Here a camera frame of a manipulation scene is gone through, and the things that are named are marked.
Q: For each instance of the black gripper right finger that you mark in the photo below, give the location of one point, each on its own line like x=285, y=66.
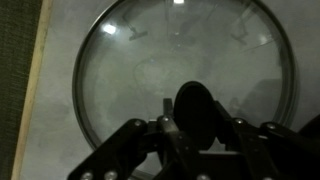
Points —
x=272, y=150

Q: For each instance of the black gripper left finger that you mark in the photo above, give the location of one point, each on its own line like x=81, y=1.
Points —
x=119, y=156

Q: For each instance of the round glass pot lid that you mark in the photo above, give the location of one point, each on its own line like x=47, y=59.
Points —
x=195, y=52

